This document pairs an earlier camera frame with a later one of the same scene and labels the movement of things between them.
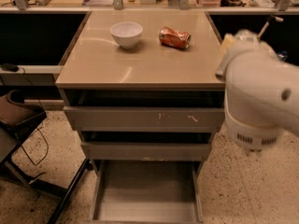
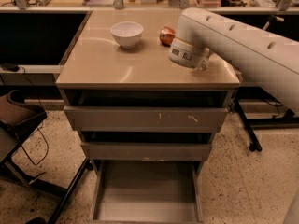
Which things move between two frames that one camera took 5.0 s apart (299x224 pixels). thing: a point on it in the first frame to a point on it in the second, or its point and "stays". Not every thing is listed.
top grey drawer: x=144 y=111 stays
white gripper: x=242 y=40 to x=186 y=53
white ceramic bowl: x=126 y=34 stays
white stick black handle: x=271 y=18 stays
